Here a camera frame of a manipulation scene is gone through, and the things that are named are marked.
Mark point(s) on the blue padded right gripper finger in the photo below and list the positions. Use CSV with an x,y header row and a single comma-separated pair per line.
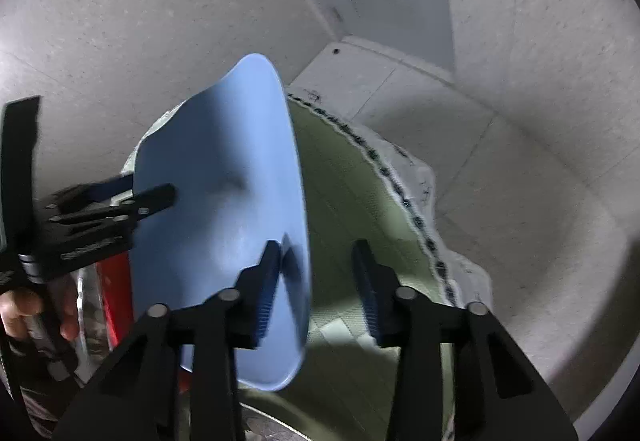
x,y
141,205
75,198

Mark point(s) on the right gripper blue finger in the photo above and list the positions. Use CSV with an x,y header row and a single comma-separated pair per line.
x,y
498,393
134,393

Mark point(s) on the light blue plastic plate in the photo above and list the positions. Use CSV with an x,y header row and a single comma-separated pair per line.
x,y
230,152

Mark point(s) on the person's left hand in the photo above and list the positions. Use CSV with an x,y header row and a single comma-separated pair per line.
x,y
19,309

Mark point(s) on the red square plastic basin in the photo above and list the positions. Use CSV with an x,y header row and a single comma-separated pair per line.
x,y
115,280

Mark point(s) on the large steel bowl back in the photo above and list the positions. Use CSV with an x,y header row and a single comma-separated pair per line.
x,y
276,420

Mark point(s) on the green tablecloth white lace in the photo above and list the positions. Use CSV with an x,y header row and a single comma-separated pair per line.
x,y
359,186

